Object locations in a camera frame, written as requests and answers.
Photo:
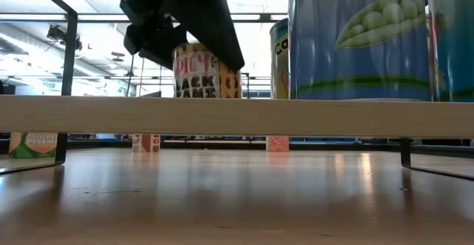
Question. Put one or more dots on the distant blue band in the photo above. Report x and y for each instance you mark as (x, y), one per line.
(322, 140)

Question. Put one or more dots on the black overhead rig beam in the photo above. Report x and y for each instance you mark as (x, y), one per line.
(264, 17)

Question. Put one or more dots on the yellow corn can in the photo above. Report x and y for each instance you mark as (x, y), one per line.
(279, 71)

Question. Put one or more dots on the black ceiling camera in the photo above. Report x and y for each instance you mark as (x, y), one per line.
(55, 33)

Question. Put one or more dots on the green sliced peaches can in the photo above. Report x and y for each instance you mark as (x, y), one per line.
(31, 147)

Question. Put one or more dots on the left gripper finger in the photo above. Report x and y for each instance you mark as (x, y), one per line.
(155, 41)
(207, 19)

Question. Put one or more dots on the wooden shelf board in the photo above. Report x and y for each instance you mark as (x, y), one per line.
(237, 117)

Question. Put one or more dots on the teal tomato soup can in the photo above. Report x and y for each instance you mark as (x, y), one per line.
(455, 52)

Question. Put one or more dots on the black beans can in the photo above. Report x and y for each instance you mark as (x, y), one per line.
(196, 78)

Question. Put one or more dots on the blue peas can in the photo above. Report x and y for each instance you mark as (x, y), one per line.
(333, 63)

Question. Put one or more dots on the black aluminium table frame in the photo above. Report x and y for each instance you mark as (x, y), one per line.
(244, 146)

